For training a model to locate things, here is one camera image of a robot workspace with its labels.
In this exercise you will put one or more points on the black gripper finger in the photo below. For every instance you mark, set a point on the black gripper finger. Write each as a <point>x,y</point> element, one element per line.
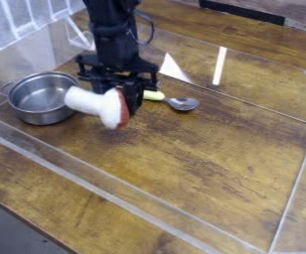
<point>101,85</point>
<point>133,94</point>

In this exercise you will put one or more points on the red and white plush mushroom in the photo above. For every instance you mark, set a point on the red and white plush mushroom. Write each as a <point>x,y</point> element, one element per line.
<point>107,106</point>

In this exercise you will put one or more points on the spoon with green handle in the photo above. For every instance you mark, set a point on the spoon with green handle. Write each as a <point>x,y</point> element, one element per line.
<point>181,103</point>

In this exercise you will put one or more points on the silver metal pot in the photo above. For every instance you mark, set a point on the silver metal pot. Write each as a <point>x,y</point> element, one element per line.
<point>36,97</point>

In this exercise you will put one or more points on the clear acrylic enclosure wall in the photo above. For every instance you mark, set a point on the clear acrylic enclosure wall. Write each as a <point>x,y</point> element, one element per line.
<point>206,182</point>

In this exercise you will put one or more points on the black bar in background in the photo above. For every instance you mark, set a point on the black bar in background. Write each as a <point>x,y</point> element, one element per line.
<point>243,12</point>

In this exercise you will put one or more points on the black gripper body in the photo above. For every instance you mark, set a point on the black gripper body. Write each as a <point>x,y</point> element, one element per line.
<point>117,62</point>

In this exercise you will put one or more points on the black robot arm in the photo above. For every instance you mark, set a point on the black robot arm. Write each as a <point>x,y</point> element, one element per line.
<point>119,28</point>

